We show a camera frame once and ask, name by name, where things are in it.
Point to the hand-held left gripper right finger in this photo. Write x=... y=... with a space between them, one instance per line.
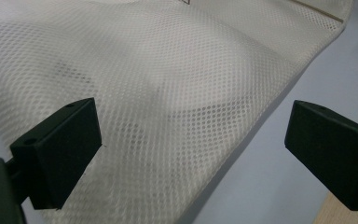
x=332 y=155

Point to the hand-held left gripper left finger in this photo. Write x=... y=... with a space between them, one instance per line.
x=62 y=152

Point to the white mesh laundry bag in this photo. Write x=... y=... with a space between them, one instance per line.
x=167 y=77

